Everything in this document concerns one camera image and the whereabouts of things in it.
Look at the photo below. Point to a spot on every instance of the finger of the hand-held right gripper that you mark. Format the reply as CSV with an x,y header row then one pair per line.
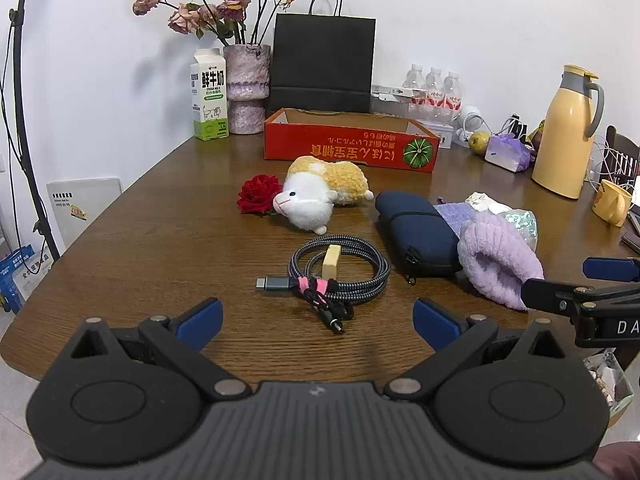
x,y
610,268
545,292

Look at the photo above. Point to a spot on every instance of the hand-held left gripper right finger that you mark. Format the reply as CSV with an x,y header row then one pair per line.
x,y
435,325

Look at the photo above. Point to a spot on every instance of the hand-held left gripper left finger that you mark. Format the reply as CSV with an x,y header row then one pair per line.
x,y
205,319

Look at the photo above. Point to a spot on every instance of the purple fluffy towel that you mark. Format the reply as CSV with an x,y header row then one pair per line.
x,y
495,260

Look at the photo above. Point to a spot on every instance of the navy zip pouch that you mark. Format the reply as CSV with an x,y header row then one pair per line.
x,y
415,230

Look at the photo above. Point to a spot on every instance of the beige eraser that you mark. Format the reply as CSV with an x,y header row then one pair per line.
x,y
331,262

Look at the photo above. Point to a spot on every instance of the white yellow plush toy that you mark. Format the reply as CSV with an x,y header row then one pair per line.
x,y
310,200

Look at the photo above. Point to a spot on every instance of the red cardboard box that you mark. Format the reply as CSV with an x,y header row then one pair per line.
x,y
350,147

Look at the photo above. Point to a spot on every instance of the waste bin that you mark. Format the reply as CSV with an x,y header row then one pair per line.
x,y
607,380

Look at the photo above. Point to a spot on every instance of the yellow mug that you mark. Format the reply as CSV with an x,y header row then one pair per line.
x,y
607,202

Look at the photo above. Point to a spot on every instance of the white cloth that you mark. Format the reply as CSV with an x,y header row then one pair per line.
x,y
482,200

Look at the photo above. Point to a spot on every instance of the yellow thermos jug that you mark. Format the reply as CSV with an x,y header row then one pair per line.
x,y
560,145

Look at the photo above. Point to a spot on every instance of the red rose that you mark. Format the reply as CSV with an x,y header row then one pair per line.
x,y
257,192

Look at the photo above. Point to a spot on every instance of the person's leg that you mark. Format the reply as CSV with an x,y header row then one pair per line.
x,y
622,462

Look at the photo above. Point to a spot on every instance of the purple tissue pack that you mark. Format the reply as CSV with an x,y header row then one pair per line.
x,y
505,155

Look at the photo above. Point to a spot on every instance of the colourful snack bag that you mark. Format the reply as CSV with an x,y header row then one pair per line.
x,y
537,132

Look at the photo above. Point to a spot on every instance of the white board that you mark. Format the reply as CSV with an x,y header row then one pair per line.
x,y
85,215

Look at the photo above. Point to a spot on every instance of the green apple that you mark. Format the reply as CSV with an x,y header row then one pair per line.
x,y
480,142

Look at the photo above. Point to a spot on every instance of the white printed tin box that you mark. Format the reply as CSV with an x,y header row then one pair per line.
x,y
442,135

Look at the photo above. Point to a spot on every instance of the blue printed bag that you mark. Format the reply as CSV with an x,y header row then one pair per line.
x,y
20,280

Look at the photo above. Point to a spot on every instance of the small white fan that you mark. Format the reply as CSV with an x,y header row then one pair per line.
x,y
470,112

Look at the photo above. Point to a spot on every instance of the white green milk carton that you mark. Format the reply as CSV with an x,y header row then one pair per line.
x,y
210,110

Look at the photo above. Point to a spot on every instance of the clear plastic container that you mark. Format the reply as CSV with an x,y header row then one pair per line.
x,y
430,112

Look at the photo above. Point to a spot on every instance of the clear water bottle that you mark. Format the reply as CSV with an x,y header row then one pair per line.
x,y
414,77
451,87
434,82

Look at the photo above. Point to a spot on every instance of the purple mottled vase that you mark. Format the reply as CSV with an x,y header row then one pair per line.
x,y
245,90

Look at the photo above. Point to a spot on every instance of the white flat carton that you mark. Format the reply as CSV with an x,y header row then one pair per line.
x,y
395,92

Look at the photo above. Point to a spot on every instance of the black stand pole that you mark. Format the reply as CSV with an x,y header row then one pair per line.
x,y
20,110

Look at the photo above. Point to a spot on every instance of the black paper bag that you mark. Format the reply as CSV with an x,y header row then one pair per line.
x,y
320,60

